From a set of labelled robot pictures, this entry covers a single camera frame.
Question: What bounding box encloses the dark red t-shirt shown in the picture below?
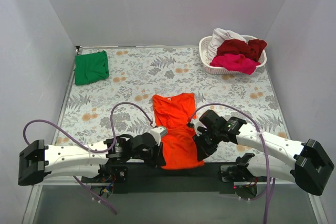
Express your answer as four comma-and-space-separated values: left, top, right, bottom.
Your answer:
217, 39, 267, 62

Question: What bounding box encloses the aluminium frame rail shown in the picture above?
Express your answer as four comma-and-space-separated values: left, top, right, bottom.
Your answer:
33, 163, 316, 187

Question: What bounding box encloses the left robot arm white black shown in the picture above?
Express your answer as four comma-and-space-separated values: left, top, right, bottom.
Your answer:
18, 127, 167, 186

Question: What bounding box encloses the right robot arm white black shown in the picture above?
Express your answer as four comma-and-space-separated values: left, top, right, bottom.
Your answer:
187, 110, 334, 196

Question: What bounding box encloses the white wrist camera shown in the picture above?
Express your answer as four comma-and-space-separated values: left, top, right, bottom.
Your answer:
150, 126, 167, 145
187, 119, 206, 136

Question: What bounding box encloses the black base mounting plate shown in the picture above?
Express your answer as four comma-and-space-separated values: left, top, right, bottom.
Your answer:
81, 161, 263, 195

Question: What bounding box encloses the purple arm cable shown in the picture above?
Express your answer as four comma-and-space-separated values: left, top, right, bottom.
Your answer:
188, 103, 276, 224
23, 102, 155, 215

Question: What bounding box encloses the orange t-shirt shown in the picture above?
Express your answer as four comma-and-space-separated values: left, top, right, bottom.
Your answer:
152, 93, 204, 170

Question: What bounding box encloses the white t-shirt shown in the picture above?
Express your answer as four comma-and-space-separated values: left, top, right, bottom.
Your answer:
207, 28, 247, 60

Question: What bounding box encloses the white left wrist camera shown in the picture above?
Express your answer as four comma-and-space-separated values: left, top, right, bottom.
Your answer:
150, 126, 167, 145

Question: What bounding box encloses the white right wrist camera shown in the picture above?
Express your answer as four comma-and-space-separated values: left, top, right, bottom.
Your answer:
187, 119, 206, 136

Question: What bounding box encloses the white plastic laundry basket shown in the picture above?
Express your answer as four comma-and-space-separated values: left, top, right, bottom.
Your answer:
198, 35, 267, 74

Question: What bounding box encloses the folded green t-shirt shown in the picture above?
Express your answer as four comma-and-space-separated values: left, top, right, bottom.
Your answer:
75, 50, 109, 86

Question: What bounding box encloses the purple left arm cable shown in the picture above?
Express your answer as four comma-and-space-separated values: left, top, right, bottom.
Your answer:
23, 102, 155, 215

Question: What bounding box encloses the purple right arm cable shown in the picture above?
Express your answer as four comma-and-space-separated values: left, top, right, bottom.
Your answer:
188, 103, 276, 224

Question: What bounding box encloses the magenta pink t-shirt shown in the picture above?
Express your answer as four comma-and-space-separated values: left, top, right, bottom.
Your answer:
210, 54, 261, 75

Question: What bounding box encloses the floral patterned table mat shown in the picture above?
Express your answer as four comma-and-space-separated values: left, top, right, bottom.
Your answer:
55, 47, 288, 146

